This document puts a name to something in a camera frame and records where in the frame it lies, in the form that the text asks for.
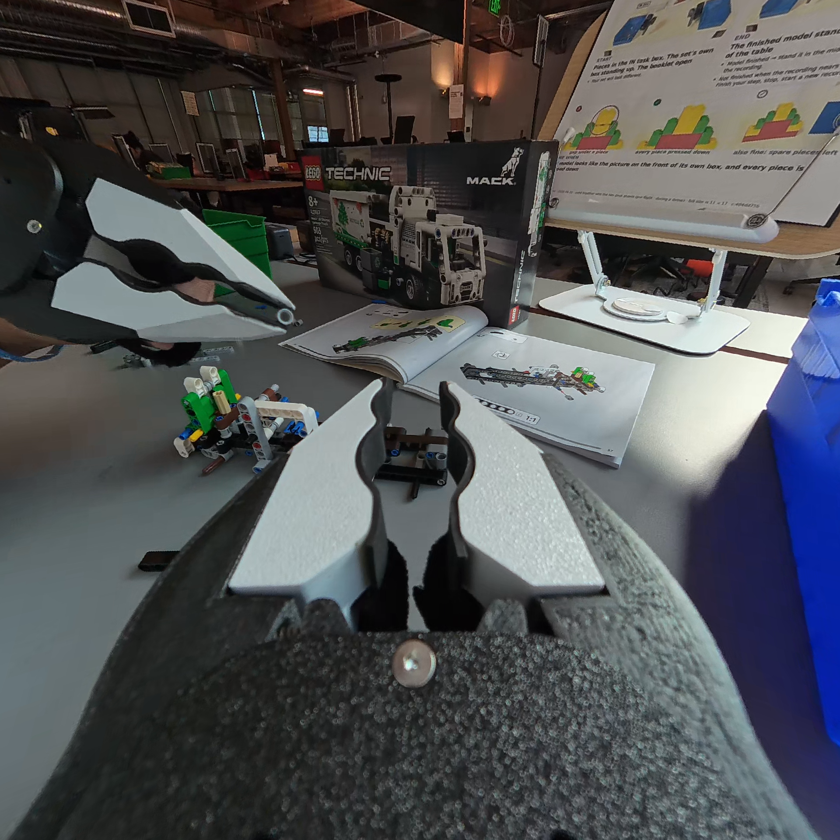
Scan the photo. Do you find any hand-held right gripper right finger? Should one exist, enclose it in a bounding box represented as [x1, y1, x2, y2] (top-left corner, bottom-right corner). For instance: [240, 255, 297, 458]
[436, 379, 606, 621]

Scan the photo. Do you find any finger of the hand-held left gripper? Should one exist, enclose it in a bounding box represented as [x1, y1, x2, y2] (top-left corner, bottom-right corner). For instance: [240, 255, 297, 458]
[87, 177, 298, 315]
[51, 261, 293, 343]

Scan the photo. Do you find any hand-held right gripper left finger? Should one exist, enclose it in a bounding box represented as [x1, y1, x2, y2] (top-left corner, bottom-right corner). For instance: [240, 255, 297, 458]
[226, 377, 391, 631]

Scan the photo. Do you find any lego truck chassis model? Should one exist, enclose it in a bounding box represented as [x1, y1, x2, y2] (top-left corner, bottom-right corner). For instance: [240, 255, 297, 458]
[172, 366, 455, 501]

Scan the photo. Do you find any person's left forearm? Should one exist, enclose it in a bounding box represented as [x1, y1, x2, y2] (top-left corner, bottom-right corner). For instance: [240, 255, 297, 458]
[0, 320, 67, 368]

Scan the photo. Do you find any open lego instruction booklet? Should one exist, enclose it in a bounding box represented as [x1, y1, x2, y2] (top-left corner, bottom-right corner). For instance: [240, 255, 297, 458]
[279, 303, 657, 468]

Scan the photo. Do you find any black lego set box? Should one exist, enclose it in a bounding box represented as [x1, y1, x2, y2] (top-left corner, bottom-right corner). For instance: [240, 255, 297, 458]
[295, 139, 559, 329]

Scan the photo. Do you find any green plastic bin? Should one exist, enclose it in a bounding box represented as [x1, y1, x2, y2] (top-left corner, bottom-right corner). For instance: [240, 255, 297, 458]
[202, 209, 271, 296]

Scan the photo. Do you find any black floor lamp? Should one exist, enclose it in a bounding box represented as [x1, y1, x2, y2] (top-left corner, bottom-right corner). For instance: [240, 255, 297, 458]
[375, 72, 403, 142]

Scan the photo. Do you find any blue plastic bin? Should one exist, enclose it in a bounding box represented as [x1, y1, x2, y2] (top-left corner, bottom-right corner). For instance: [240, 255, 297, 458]
[764, 279, 840, 746]

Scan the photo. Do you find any printed instruction sheet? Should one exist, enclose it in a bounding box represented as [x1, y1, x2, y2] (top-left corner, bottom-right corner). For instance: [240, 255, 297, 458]
[554, 0, 840, 227]

